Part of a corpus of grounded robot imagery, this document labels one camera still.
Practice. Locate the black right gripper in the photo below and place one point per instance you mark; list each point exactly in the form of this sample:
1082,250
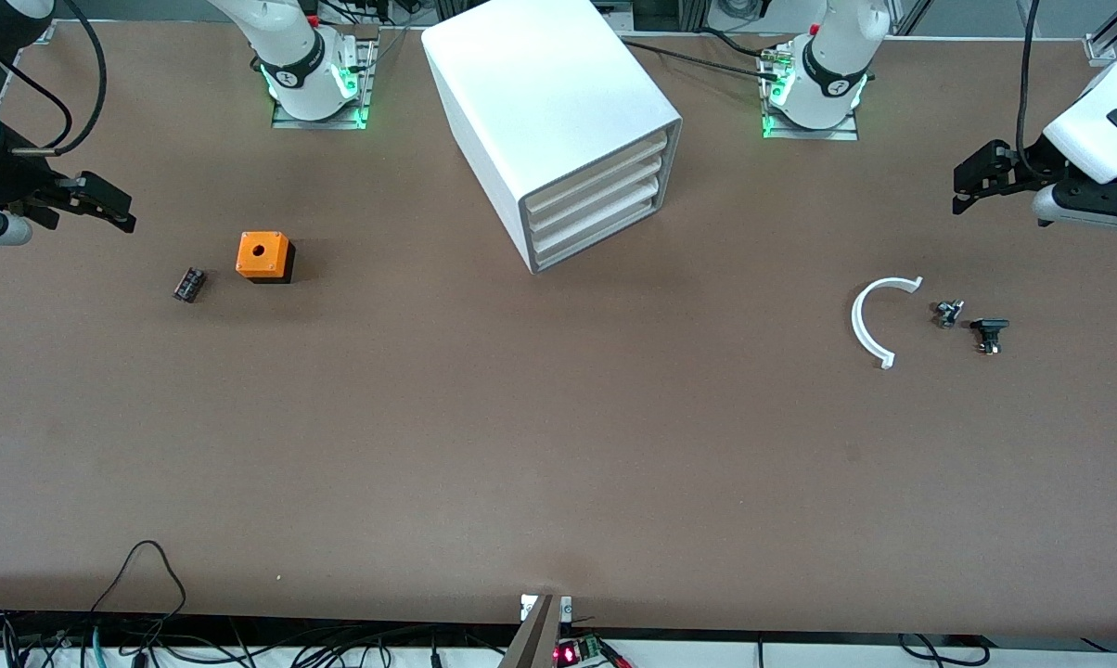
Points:
9,176

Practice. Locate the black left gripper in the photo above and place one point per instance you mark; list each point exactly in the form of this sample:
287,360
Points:
1025,168

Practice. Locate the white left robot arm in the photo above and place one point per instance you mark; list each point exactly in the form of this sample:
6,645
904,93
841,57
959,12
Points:
832,65

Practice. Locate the small black terminal block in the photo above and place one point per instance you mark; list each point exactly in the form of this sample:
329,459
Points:
189,284

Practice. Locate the small grey black component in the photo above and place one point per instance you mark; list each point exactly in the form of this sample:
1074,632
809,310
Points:
948,313

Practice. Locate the small black contact block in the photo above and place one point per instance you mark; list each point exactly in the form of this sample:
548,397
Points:
989,329

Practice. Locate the white curved plastic arc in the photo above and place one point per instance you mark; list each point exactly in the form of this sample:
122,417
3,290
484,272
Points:
857,320

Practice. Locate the circuit board with red light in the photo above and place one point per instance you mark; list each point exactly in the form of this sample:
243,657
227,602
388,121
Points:
582,653

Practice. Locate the orange button enclosure box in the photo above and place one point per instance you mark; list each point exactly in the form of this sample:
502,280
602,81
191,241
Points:
262,252

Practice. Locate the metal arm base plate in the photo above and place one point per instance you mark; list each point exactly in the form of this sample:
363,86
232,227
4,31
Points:
365,83
772,125

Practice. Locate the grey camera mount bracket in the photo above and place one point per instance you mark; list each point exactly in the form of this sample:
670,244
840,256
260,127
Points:
535,635

